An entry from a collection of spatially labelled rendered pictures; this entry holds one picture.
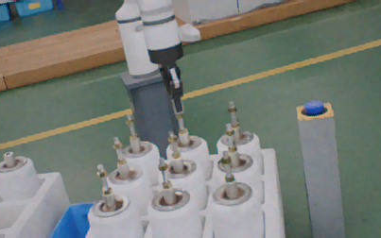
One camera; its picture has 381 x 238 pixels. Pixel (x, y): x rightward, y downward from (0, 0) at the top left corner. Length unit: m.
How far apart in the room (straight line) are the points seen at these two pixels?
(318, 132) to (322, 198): 0.16
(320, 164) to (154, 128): 0.66
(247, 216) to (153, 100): 0.73
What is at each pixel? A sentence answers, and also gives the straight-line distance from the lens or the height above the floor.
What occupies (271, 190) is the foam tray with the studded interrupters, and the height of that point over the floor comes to 0.18.
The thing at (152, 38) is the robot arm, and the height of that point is 0.52.
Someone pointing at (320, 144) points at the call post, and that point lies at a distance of 1.11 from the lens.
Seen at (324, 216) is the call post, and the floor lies 0.08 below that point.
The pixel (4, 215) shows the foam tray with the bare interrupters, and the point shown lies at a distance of 1.36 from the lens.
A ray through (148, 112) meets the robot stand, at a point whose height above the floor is 0.19.
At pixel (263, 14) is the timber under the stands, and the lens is 3.23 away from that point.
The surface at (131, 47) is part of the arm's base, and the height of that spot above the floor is 0.40.
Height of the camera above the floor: 0.76
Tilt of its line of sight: 22 degrees down
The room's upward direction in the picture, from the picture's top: 12 degrees counter-clockwise
